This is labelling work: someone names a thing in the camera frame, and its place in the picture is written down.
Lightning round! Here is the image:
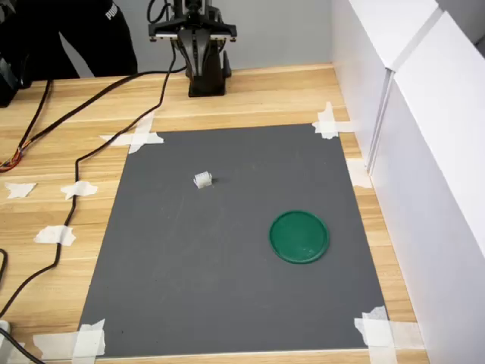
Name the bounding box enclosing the dark grey mat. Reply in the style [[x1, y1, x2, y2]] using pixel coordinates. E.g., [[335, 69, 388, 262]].
[[75, 123, 392, 359]]

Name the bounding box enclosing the white partition panel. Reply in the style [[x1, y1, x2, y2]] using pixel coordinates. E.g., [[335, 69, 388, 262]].
[[366, 6, 485, 364], [330, 0, 443, 180]]

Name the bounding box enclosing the long black camera cable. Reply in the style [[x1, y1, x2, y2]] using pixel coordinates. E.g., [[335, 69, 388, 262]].
[[0, 39, 179, 319]]

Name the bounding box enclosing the white tape piece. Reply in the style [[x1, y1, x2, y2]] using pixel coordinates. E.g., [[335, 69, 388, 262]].
[[33, 224, 77, 247], [99, 111, 166, 155], [60, 180, 99, 201], [346, 158, 374, 190], [311, 101, 355, 140], [3, 181, 39, 200], [353, 305, 427, 364], [32, 318, 108, 362]]

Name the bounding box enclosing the small white plastic terminal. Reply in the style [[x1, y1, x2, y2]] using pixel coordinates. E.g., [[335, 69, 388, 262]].
[[193, 171, 214, 191]]

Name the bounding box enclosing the round green lid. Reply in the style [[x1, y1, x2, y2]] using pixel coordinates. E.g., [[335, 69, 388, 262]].
[[268, 209, 331, 267]]

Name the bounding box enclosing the black device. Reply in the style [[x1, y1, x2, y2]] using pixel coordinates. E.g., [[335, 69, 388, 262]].
[[0, 55, 33, 108]]

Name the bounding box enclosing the person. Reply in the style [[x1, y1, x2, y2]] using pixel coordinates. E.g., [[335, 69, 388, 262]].
[[0, 0, 139, 80]]

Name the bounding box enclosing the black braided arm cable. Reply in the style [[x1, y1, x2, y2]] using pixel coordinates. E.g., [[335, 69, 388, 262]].
[[0, 64, 189, 171]]

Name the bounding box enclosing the thin black cable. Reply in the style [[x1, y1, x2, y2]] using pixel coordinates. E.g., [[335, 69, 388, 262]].
[[20, 78, 53, 151]]

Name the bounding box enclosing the short black looped cable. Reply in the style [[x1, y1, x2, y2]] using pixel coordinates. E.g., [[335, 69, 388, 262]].
[[146, 0, 170, 25]]

